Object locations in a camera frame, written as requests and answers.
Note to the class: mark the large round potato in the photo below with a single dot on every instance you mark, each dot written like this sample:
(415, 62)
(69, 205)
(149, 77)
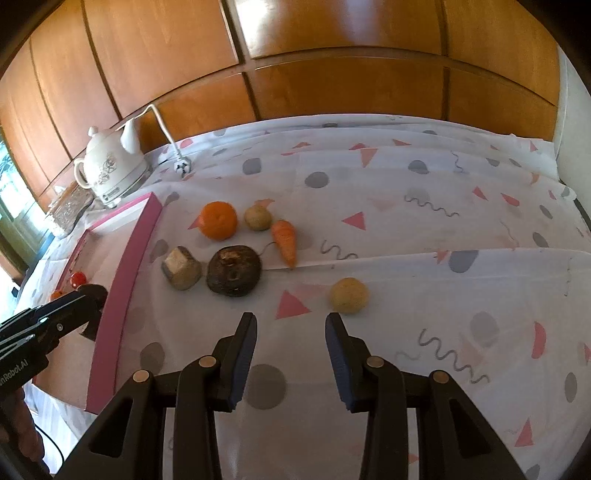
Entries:
(349, 295)

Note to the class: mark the person's left forearm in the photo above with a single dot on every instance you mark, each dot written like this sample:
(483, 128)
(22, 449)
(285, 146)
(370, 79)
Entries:
(18, 438)

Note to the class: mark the red cherry tomato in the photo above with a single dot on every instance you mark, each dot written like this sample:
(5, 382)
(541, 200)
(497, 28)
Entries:
(77, 278)

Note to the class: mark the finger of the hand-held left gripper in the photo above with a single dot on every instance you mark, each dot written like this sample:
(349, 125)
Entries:
(69, 330)
(69, 304)

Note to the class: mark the patterned white tablecloth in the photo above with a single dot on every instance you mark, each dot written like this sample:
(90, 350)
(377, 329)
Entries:
(415, 230)

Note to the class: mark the small orange tomato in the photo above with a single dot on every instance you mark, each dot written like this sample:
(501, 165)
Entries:
(57, 293)

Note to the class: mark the cut taro piece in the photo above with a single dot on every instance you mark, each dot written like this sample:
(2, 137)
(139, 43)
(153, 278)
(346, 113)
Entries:
(181, 268)

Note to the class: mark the orange tangerine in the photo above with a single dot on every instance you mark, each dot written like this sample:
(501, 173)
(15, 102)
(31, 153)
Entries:
(218, 220)

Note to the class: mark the clear glass box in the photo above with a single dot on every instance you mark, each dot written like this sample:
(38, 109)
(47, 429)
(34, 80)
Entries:
(69, 207)

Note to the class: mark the pink shallow box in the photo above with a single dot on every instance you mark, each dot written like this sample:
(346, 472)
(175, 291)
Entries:
(138, 240)

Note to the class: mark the dark brown round root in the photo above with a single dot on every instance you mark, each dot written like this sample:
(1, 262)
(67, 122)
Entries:
(234, 270)

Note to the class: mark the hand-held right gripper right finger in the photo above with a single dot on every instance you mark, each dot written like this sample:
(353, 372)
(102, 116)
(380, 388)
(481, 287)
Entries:
(339, 364)

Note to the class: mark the dark brown fruit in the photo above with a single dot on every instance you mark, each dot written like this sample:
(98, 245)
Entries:
(96, 295)

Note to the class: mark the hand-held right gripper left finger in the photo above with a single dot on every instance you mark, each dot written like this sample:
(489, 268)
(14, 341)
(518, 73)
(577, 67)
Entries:
(242, 364)

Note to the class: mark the white ceramic electric kettle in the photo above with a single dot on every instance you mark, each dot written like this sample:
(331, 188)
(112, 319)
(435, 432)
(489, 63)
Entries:
(113, 161)

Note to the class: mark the small round potato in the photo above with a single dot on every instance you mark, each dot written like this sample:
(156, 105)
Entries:
(257, 217)

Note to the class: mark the orange carrot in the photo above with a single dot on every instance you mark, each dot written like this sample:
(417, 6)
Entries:
(286, 242)

